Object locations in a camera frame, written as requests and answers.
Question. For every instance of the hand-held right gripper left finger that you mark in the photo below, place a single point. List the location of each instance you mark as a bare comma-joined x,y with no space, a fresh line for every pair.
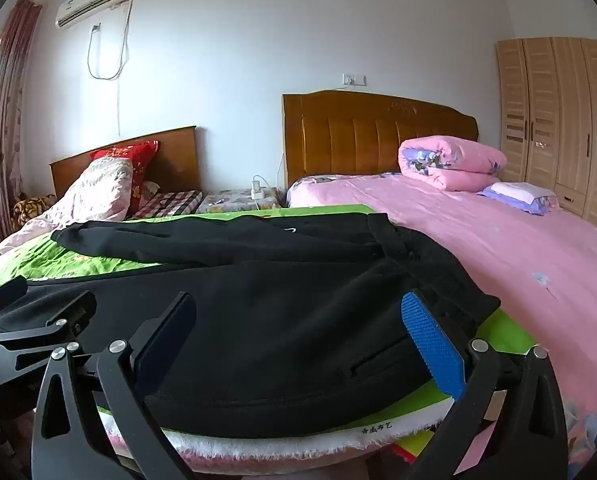
166,332

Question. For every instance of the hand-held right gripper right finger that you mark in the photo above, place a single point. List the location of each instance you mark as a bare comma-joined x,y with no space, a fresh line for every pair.
436,340

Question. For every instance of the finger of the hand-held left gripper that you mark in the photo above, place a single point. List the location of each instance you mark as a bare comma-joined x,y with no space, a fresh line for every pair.
3,295
63,310

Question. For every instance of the black pants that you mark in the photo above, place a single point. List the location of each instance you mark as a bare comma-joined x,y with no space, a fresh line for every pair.
278,310

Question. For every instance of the green printed blanket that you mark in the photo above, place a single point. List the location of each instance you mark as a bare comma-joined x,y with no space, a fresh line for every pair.
38,260

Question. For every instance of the tiger print blanket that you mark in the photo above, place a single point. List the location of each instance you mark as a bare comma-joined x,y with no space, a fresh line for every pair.
31,207

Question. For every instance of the pink floral bed sheet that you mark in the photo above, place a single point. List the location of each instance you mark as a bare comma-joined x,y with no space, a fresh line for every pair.
478,240

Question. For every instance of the pale pink quilt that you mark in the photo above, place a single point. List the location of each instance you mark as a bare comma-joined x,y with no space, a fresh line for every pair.
93,195

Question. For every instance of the floral cloth nightstand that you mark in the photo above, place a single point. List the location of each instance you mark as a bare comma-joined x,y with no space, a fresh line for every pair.
228,200

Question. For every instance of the purple and white pillow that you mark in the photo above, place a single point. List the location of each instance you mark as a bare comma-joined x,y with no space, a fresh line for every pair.
528,200

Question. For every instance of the white power adapter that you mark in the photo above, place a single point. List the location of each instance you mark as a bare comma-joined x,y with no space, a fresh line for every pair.
256,191

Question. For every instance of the red printed pillow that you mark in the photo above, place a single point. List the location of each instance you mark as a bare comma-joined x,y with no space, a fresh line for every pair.
128,152

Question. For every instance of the plain wooden headboard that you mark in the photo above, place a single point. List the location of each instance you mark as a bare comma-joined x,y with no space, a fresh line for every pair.
178,160

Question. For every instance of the folded pink quilt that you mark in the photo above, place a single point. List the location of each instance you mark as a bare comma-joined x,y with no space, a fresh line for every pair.
453,160

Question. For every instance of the pink patterned curtain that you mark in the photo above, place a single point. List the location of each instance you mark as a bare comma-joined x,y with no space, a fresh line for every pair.
8,110

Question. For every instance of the padded wooden headboard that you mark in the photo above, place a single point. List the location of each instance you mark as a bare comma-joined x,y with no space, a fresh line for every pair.
353,135

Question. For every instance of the light wooden wardrobe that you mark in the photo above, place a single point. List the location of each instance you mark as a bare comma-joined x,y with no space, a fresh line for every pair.
568,110

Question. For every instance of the white wall socket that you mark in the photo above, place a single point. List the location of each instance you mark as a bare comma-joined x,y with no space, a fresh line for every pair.
353,80

